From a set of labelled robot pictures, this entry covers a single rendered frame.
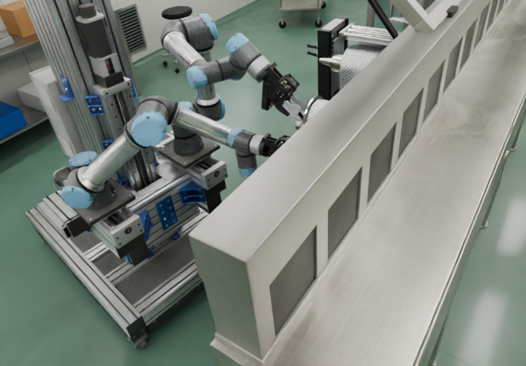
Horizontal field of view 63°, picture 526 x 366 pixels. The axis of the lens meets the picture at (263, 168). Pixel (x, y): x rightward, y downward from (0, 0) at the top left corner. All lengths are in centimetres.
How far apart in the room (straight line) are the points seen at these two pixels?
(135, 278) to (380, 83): 194
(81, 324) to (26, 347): 28
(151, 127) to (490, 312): 191
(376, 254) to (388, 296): 8
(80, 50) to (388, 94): 143
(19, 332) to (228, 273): 239
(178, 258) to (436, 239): 187
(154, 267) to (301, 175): 198
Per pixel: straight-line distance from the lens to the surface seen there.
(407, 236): 79
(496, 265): 280
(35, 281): 304
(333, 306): 68
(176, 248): 254
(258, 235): 48
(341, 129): 64
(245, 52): 146
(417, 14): 99
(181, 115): 169
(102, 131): 208
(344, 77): 157
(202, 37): 187
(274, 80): 145
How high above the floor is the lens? 200
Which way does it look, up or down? 37 degrees down
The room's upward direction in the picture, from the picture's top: 6 degrees counter-clockwise
